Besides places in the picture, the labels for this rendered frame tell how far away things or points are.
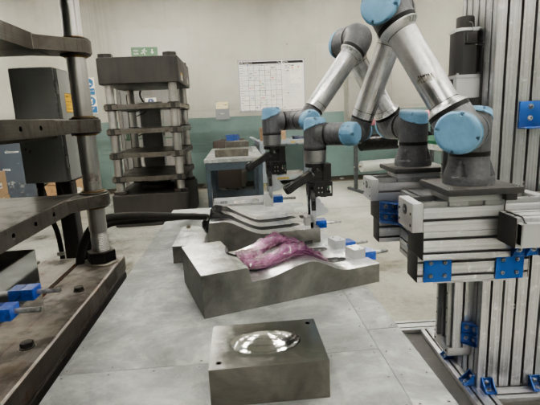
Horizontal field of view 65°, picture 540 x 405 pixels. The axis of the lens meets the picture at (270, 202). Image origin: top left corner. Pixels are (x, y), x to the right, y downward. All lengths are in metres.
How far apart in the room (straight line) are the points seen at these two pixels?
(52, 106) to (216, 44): 6.43
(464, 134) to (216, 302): 0.77
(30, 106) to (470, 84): 1.53
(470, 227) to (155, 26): 7.23
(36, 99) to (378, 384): 1.41
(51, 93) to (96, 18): 6.71
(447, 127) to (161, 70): 4.40
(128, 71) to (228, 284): 4.52
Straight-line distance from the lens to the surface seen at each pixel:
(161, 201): 5.41
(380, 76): 1.48
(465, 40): 1.67
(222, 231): 1.43
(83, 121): 1.52
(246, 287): 1.07
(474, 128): 1.24
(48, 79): 1.71
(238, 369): 0.75
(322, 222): 1.50
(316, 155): 1.44
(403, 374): 0.87
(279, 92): 7.92
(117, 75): 5.42
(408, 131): 1.85
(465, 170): 1.39
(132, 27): 8.21
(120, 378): 0.91
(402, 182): 1.84
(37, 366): 1.08
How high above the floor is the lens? 1.27
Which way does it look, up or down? 11 degrees down
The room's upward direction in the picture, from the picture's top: 3 degrees counter-clockwise
